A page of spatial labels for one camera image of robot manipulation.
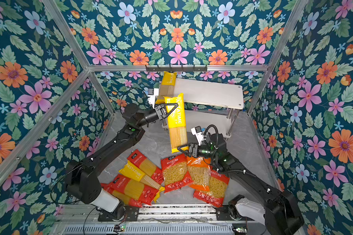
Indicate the red macaroni bag left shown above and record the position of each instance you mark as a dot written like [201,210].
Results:
[175,173]

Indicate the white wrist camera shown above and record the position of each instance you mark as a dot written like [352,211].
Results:
[198,133]
[152,96]

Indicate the black wall hook rack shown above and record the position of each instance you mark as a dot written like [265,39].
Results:
[174,68]

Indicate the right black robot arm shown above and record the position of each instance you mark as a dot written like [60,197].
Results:
[278,211]

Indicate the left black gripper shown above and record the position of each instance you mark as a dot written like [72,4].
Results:
[163,105]

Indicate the red macaroni bag right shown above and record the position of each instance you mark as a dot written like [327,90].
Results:
[218,184]

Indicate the red spaghetti package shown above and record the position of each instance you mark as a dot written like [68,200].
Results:
[126,199]
[146,165]
[134,189]

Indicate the yellow spaghetti package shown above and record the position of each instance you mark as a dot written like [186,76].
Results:
[167,83]
[133,172]
[176,122]

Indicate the orange macaroni bag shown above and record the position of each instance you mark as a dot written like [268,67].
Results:
[199,170]

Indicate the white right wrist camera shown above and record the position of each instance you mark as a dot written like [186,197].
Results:
[198,133]

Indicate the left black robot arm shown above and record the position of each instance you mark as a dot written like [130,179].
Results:
[81,179]

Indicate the red macaroni bag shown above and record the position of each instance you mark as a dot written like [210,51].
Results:
[175,173]
[218,184]

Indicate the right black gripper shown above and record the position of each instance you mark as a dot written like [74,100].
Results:
[192,150]

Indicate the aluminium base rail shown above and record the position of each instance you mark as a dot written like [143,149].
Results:
[159,219]

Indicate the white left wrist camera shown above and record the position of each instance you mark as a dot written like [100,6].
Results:
[152,96]

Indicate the white two-tier shelf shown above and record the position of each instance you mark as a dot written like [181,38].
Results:
[219,95]

